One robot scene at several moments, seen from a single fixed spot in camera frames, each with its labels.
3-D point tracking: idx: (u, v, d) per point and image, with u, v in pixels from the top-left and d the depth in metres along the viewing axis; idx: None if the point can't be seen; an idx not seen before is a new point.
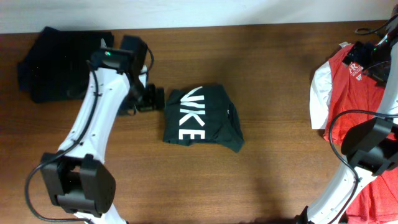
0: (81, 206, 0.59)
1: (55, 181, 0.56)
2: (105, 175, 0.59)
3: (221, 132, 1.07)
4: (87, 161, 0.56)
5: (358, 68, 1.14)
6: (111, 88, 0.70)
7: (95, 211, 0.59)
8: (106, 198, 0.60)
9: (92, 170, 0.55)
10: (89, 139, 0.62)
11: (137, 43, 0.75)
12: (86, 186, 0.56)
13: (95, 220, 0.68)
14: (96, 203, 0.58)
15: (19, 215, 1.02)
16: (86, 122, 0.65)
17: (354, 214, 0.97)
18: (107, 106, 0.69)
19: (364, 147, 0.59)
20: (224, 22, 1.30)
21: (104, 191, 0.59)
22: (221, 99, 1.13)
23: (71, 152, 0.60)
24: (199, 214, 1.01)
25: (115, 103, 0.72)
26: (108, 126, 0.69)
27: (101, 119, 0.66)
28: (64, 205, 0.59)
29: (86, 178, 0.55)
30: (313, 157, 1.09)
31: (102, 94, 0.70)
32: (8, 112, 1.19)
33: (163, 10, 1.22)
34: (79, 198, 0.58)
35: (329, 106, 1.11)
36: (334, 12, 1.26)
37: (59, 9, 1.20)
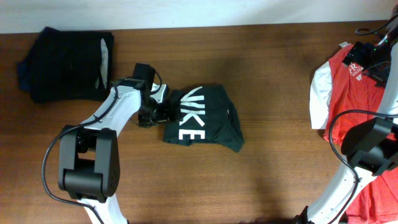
0: (87, 186, 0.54)
1: (68, 152, 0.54)
2: (115, 155, 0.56)
3: (221, 132, 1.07)
4: (102, 134, 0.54)
5: (358, 68, 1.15)
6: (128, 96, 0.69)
7: (100, 194, 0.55)
8: (112, 182, 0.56)
9: (109, 137, 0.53)
10: (108, 122, 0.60)
11: (147, 71, 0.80)
12: (97, 158, 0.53)
13: (99, 208, 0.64)
14: (103, 183, 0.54)
15: (20, 216, 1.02)
16: (105, 110, 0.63)
17: (354, 214, 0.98)
18: (124, 107, 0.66)
19: (364, 147, 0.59)
20: (224, 22, 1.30)
21: (112, 172, 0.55)
22: (221, 99, 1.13)
23: (89, 126, 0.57)
24: (200, 214, 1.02)
25: (130, 111, 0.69)
26: (121, 125, 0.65)
27: (118, 111, 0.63)
28: (70, 183, 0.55)
29: (100, 147, 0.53)
30: (313, 157, 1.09)
31: (120, 97, 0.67)
32: (8, 112, 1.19)
33: (164, 10, 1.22)
34: (86, 175, 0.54)
35: (329, 106, 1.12)
36: (333, 14, 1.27)
37: (59, 9, 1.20)
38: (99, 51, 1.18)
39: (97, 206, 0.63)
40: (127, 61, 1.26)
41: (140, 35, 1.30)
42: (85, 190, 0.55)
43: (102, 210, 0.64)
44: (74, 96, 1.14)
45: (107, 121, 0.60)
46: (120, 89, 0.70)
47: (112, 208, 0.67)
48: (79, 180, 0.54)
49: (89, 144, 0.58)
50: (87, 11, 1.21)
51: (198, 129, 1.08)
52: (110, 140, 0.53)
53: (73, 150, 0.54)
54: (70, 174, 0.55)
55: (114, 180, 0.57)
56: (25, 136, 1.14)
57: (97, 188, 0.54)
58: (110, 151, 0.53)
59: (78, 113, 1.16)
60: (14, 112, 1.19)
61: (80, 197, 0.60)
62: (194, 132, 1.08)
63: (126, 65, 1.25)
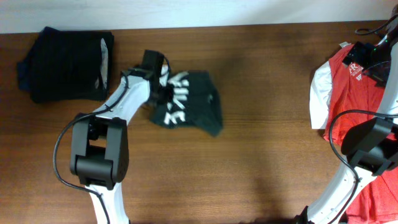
0: (98, 170, 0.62)
1: (81, 138, 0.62)
2: (125, 144, 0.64)
3: (202, 117, 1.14)
4: (113, 124, 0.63)
5: (358, 68, 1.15)
6: (137, 86, 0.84)
7: (110, 178, 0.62)
8: (121, 168, 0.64)
9: (120, 127, 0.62)
10: (117, 111, 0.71)
11: (155, 58, 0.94)
12: (109, 145, 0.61)
13: (104, 196, 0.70)
14: (113, 168, 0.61)
15: (20, 216, 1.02)
16: (115, 100, 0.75)
17: (354, 214, 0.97)
18: (134, 97, 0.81)
19: (365, 147, 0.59)
20: (224, 22, 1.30)
21: (122, 158, 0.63)
22: (205, 86, 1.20)
23: (101, 115, 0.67)
24: (200, 214, 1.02)
25: (139, 98, 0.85)
26: (130, 113, 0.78)
27: (128, 100, 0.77)
28: (82, 167, 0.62)
29: (111, 134, 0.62)
30: (313, 157, 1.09)
31: (130, 88, 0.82)
32: (8, 112, 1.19)
33: (164, 10, 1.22)
34: (99, 161, 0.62)
35: (329, 106, 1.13)
36: (333, 13, 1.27)
37: (59, 8, 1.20)
38: (99, 51, 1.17)
39: (104, 193, 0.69)
40: (127, 61, 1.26)
41: (140, 35, 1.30)
42: (96, 174, 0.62)
43: (107, 198, 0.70)
44: (76, 97, 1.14)
45: (117, 110, 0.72)
46: (131, 78, 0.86)
47: (117, 199, 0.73)
48: (91, 165, 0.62)
49: (100, 132, 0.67)
50: (86, 11, 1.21)
51: (181, 114, 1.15)
52: (120, 129, 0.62)
53: (86, 136, 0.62)
54: (83, 158, 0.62)
55: (122, 167, 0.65)
56: (25, 136, 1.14)
57: (107, 173, 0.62)
58: (120, 139, 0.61)
59: (78, 113, 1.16)
60: (14, 112, 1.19)
61: (88, 183, 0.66)
62: (177, 116, 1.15)
63: (127, 65, 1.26)
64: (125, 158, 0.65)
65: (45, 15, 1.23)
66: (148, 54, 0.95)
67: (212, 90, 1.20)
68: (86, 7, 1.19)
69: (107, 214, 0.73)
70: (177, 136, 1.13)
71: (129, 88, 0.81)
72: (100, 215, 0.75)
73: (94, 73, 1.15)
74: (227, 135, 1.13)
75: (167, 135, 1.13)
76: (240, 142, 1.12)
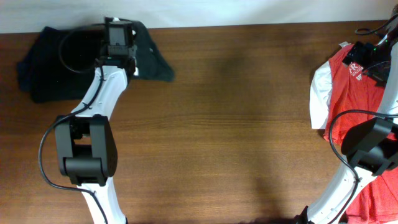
0: (87, 169, 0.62)
1: (65, 139, 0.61)
2: (110, 137, 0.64)
3: (153, 65, 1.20)
4: (95, 119, 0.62)
5: (358, 68, 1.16)
6: (112, 76, 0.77)
7: (101, 174, 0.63)
8: (111, 162, 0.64)
9: (102, 122, 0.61)
10: (97, 107, 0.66)
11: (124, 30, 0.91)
12: (95, 143, 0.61)
13: (98, 194, 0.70)
14: (102, 164, 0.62)
15: (18, 216, 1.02)
16: (93, 95, 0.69)
17: (354, 214, 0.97)
18: (112, 88, 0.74)
19: (365, 147, 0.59)
20: (224, 22, 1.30)
21: (109, 152, 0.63)
22: (145, 38, 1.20)
23: (81, 114, 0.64)
24: (200, 215, 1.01)
25: (119, 88, 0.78)
26: (110, 106, 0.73)
27: (106, 93, 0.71)
28: (71, 168, 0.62)
29: (94, 132, 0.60)
30: (313, 157, 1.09)
31: (106, 79, 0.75)
32: (8, 112, 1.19)
33: (164, 10, 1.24)
34: (86, 159, 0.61)
35: (329, 106, 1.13)
36: (333, 13, 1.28)
37: (60, 9, 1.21)
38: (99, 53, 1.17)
39: (97, 191, 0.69)
40: None
41: None
42: (86, 172, 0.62)
43: (101, 196, 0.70)
44: (77, 97, 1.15)
45: (96, 106, 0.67)
46: (105, 69, 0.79)
47: (111, 196, 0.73)
48: (79, 165, 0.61)
49: (83, 130, 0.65)
50: (87, 11, 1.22)
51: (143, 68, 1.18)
52: (102, 124, 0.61)
53: (69, 137, 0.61)
54: (69, 160, 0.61)
55: (111, 160, 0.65)
56: (25, 136, 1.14)
57: (98, 169, 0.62)
58: (104, 135, 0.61)
59: None
60: (14, 112, 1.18)
61: (80, 183, 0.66)
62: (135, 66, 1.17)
63: None
64: (112, 151, 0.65)
65: (45, 14, 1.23)
66: (115, 30, 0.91)
67: (150, 41, 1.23)
68: (86, 7, 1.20)
69: (103, 213, 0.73)
70: (176, 136, 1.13)
71: (104, 80, 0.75)
72: (96, 213, 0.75)
73: (94, 73, 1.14)
74: (227, 135, 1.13)
75: (167, 135, 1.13)
76: (240, 142, 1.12)
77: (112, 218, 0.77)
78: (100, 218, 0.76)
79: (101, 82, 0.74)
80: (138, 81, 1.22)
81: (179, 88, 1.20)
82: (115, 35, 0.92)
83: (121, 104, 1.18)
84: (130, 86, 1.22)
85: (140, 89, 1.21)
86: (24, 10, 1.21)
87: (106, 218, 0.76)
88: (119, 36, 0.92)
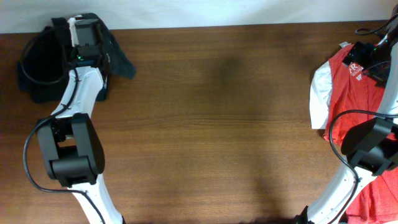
0: (76, 168, 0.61)
1: (49, 142, 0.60)
2: (93, 134, 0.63)
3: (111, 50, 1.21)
4: (76, 117, 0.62)
5: (358, 68, 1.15)
6: (87, 75, 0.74)
7: (91, 172, 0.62)
8: (97, 158, 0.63)
9: (83, 119, 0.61)
10: (77, 108, 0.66)
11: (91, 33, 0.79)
12: (78, 140, 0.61)
13: (90, 193, 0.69)
14: (91, 161, 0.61)
15: (18, 215, 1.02)
16: (71, 96, 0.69)
17: (354, 214, 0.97)
18: (89, 87, 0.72)
19: (365, 147, 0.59)
20: (224, 22, 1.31)
21: (95, 149, 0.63)
22: None
23: (63, 115, 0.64)
24: (200, 214, 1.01)
25: (96, 87, 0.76)
26: (90, 104, 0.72)
27: (84, 92, 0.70)
28: (58, 170, 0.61)
29: (77, 130, 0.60)
30: (313, 157, 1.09)
31: (81, 79, 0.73)
32: (9, 112, 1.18)
33: (165, 10, 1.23)
34: (73, 158, 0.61)
35: (329, 106, 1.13)
36: (332, 14, 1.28)
37: (60, 9, 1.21)
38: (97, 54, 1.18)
39: (89, 190, 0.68)
40: None
41: (140, 35, 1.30)
42: (75, 172, 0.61)
43: (94, 195, 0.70)
44: None
45: (75, 106, 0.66)
46: (78, 70, 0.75)
47: (103, 194, 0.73)
48: (67, 165, 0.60)
49: (66, 132, 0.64)
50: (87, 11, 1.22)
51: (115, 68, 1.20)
52: (84, 121, 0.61)
53: (52, 139, 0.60)
54: (56, 162, 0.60)
55: (99, 157, 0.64)
56: (25, 135, 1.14)
57: (86, 167, 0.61)
58: (87, 132, 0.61)
59: None
60: (14, 112, 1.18)
61: (70, 185, 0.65)
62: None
63: None
64: (98, 148, 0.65)
65: (45, 14, 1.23)
66: (82, 32, 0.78)
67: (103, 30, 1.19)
68: (87, 7, 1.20)
69: (97, 210, 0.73)
70: (176, 136, 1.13)
71: (81, 80, 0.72)
72: (91, 212, 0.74)
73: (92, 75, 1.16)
74: (227, 135, 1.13)
75: (167, 135, 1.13)
76: (240, 142, 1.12)
77: (107, 215, 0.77)
78: (95, 216, 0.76)
79: (76, 84, 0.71)
80: (138, 81, 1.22)
81: (179, 88, 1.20)
82: (81, 35, 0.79)
83: (121, 103, 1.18)
84: (130, 86, 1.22)
85: (140, 89, 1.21)
86: (25, 9, 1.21)
87: (102, 216, 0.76)
88: (85, 35, 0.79)
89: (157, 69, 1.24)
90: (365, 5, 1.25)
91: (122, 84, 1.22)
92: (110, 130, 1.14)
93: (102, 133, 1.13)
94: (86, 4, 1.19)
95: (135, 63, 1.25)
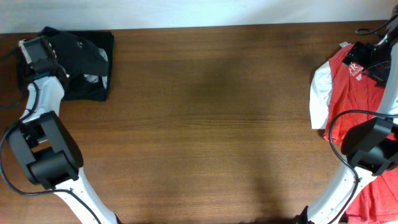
0: (55, 167, 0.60)
1: (22, 147, 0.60)
2: (64, 130, 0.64)
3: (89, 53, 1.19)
4: (43, 116, 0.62)
5: (358, 68, 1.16)
6: (45, 83, 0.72)
7: (70, 167, 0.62)
8: (74, 153, 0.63)
9: (51, 117, 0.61)
10: (42, 110, 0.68)
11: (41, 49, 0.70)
12: (51, 139, 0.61)
13: (76, 191, 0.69)
14: (68, 156, 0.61)
15: (20, 216, 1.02)
16: (35, 100, 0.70)
17: (354, 214, 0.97)
18: (51, 94, 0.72)
19: (365, 147, 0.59)
20: (224, 22, 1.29)
21: (69, 144, 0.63)
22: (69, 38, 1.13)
23: (28, 119, 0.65)
24: (200, 214, 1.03)
25: (58, 94, 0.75)
26: (55, 107, 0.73)
27: (46, 97, 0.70)
28: (37, 172, 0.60)
29: (47, 128, 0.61)
30: (313, 157, 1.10)
31: (41, 88, 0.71)
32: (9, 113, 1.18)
33: (165, 10, 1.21)
34: (49, 157, 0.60)
35: (329, 106, 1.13)
36: (334, 13, 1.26)
37: (60, 9, 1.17)
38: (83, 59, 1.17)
39: (74, 188, 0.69)
40: (127, 61, 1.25)
41: (140, 35, 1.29)
42: (55, 170, 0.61)
43: (79, 192, 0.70)
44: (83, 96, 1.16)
45: (40, 109, 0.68)
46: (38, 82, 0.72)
47: (90, 191, 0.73)
48: (45, 165, 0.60)
49: (37, 135, 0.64)
50: (87, 11, 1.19)
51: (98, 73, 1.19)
52: (51, 119, 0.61)
53: (24, 142, 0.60)
54: (33, 163, 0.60)
55: (76, 152, 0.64)
56: None
57: (65, 163, 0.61)
58: (56, 127, 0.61)
59: (78, 114, 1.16)
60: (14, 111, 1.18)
61: (53, 185, 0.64)
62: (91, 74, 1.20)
63: (126, 66, 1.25)
64: (73, 144, 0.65)
65: (43, 14, 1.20)
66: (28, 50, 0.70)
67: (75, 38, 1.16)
68: (86, 7, 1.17)
69: (88, 208, 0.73)
70: (177, 136, 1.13)
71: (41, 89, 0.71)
72: (82, 210, 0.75)
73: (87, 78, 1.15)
74: (227, 135, 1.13)
75: (167, 135, 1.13)
76: (240, 142, 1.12)
77: (100, 213, 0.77)
78: (88, 215, 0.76)
79: (38, 92, 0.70)
80: (138, 81, 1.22)
81: (178, 89, 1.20)
82: (32, 53, 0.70)
83: (121, 103, 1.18)
84: (130, 86, 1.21)
85: (140, 89, 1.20)
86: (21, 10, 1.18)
87: (94, 213, 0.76)
88: (33, 51, 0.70)
89: (156, 69, 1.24)
90: (369, 5, 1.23)
91: (122, 84, 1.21)
92: (110, 130, 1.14)
93: (102, 133, 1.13)
94: (85, 4, 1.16)
95: (136, 64, 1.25)
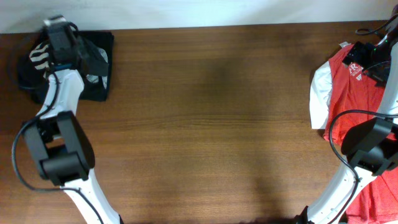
0: (66, 166, 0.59)
1: (37, 143, 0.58)
2: (80, 130, 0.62)
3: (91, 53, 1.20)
4: (61, 114, 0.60)
5: (358, 68, 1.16)
6: (67, 78, 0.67)
7: (81, 168, 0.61)
8: (87, 154, 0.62)
9: (68, 116, 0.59)
10: (60, 107, 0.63)
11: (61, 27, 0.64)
12: (66, 138, 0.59)
13: (84, 190, 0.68)
14: (81, 157, 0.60)
15: (19, 214, 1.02)
16: (53, 95, 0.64)
17: (354, 214, 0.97)
18: (71, 88, 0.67)
19: (365, 147, 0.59)
20: (224, 22, 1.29)
21: (84, 144, 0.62)
22: None
23: (45, 116, 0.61)
24: (200, 214, 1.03)
25: (76, 88, 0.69)
26: (73, 103, 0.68)
27: (65, 94, 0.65)
28: (48, 170, 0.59)
29: (63, 127, 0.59)
30: (313, 157, 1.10)
31: (63, 81, 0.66)
32: (8, 112, 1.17)
33: (165, 10, 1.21)
34: (62, 157, 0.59)
35: (329, 106, 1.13)
36: (334, 13, 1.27)
37: (60, 8, 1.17)
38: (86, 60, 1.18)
39: (83, 187, 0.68)
40: (127, 61, 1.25)
41: (140, 35, 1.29)
42: (66, 170, 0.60)
43: (87, 192, 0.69)
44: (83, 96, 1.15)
45: (59, 107, 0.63)
46: (58, 74, 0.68)
47: (97, 191, 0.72)
48: (58, 164, 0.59)
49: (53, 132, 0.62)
50: (87, 11, 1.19)
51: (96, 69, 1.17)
52: (68, 118, 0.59)
53: (40, 139, 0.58)
54: (46, 161, 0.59)
55: (89, 153, 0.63)
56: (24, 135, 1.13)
57: (77, 163, 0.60)
58: (73, 128, 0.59)
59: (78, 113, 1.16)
60: (13, 112, 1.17)
61: (63, 184, 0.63)
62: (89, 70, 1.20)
63: (126, 65, 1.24)
64: (87, 144, 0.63)
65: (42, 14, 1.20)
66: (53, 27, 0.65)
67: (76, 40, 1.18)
68: (86, 7, 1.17)
69: (93, 207, 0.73)
70: (177, 136, 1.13)
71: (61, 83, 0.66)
72: (86, 209, 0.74)
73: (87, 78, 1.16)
74: (227, 135, 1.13)
75: (167, 135, 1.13)
76: (240, 142, 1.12)
77: (104, 213, 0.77)
78: (91, 214, 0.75)
79: (58, 87, 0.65)
80: (138, 81, 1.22)
81: (179, 89, 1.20)
82: (55, 40, 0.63)
83: (120, 103, 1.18)
84: (130, 86, 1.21)
85: (140, 89, 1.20)
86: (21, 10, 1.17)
87: (97, 213, 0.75)
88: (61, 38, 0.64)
89: (156, 69, 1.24)
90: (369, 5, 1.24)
91: (122, 84, 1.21)
92: (110, 130, 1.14)
93: (102, 133, 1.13)
94: (86, 4, 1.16)
95: (136, 64, 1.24)
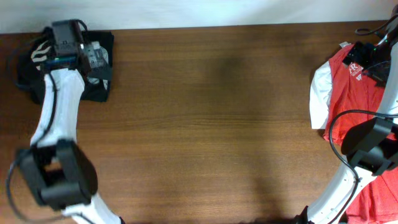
0: (67, 195, 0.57)
1: (34, 175, 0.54)
2: (81, 158, 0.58)
3: None
4: (60, 143, 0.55)
5: (358, 68, 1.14)
6: (66, 81, 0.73)
7: (83, 197, 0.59)
8: (88, 182, 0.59)
9: (69, 146, 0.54)
10: (59, 130, 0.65)
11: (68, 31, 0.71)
12: (67, 170, 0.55)
13: (86, 213, 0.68)
14: (82, 186, 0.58)
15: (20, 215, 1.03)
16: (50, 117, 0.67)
17: (354, 214, 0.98)
18: (69, 93, 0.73)
19: (364, 147, 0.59)
20: (224, 22, 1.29)
21: (85, 174, 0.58)
22: None
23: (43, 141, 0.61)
24: (200, 214, 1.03)
25: (76, 91, 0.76)
26: (73, 120, 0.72)
27: (64, 107, 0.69)
28: (48, 198, 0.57)
29: (63, 158, 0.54)
30: (313, 157, 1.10)
31: (60, 88, 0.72)
32: (8, 112, 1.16)
33: (165, 10, 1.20)
34: (63, 188, 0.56)
35: (329, 106, 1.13)
36: (334, 13, 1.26)
37: (60, 9, 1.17)
38: None
39: (84, 211, 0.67)
40: (127, 61, 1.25)
41: (140, 35, 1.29)
42: (66, 198, 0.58)
43: (89, 214, 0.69)
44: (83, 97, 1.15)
45: (56, 127, 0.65)
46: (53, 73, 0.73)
47: (99, 210, 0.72)
48: (58, 193, 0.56)
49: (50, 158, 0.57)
50: (87, 11, 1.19)
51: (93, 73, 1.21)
52: (69, 147, 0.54)
53: (37, 170, 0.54)
54: (45, 191, 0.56)
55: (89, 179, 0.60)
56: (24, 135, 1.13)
57: (78, 193, 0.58)
58: (75, 159, 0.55)
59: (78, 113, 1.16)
60: (13, 112, 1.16)
61: (64, 208, 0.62)
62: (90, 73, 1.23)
63: (125, 66, 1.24)
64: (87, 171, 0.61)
65: (41, 14, 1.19)
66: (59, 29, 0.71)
67: None
68: (86, 7, 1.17)
69: None
70: (176, 136, 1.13)
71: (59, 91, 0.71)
72: None
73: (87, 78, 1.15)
74: (227, 135, 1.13)
75: (167, 135, 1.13)
76: (240, 142, 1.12)
77: None
78: None
79: (56, 95, 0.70)
80: (138, 81, 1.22)
81: (178, 89, 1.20)
82: (59, 33, 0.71)
83: (121, 104, 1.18)
84: (130, 86, 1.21)
85: (140, 89, 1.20)
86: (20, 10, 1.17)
87: None
88: (64, 34, 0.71)
89: (156, 69, 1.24)
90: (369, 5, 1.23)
91: (122, 84, 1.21)
92: (110, 130, 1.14)
93: (102, 133, 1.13)
94: (85, 4, 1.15)
95: (135, 64, 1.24)
